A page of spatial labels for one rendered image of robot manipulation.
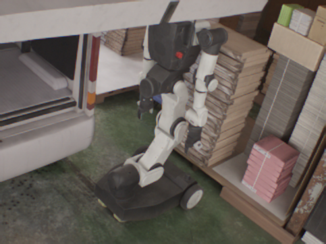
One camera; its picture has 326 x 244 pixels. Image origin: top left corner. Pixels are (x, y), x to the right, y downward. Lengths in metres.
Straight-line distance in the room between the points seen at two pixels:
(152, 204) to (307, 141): 1.32
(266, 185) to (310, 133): 0.52
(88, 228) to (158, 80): 1.06
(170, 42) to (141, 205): 1.09
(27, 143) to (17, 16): 1.69
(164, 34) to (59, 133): 0.91
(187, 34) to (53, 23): 1.41
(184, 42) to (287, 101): 1.29
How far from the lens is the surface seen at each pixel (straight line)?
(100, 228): 2.90
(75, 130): 2.83
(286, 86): 3.43
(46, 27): 1.08
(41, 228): 2.85
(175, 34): 2.33
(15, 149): 2.61
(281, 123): 3.52
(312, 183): 3.04
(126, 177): 2.79
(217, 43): 2.37
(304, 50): 3.32
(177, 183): 3.10
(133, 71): 4.66
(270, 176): 3.28
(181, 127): 2.83
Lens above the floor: 2.08
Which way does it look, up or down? 31 degrees down
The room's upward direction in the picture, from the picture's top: 15 degrees clockwise
